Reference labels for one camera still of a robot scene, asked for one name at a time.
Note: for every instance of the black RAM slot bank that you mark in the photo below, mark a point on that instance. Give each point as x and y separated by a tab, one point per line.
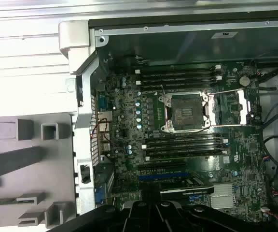
184	145
177	75

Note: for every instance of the CPU socket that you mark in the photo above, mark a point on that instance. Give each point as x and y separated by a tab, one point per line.
187	112

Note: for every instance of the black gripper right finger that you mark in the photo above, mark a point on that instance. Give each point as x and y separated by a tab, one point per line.
172	217

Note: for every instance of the silver finned heatsink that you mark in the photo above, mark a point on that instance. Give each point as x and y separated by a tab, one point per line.
222	195

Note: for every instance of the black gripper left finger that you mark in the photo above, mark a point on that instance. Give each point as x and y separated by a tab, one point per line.
136	217

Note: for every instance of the round coin battery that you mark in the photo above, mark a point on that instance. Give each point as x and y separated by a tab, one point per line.
244	81

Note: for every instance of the open black PC case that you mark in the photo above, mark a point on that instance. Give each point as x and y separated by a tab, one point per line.
86	96

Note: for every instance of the metal socket cover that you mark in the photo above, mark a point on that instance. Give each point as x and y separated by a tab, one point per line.
243	108

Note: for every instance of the black graphics card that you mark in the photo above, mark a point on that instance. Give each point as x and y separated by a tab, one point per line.
189	189

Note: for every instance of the green motherboard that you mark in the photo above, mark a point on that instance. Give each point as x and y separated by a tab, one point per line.
245	149

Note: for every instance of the blue expansion slot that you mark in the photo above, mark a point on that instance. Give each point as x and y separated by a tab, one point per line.
163	177

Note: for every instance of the black expansion slot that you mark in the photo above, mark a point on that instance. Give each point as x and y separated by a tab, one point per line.
163	166

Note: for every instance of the grey parts rack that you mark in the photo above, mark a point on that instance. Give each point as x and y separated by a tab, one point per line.
57	164

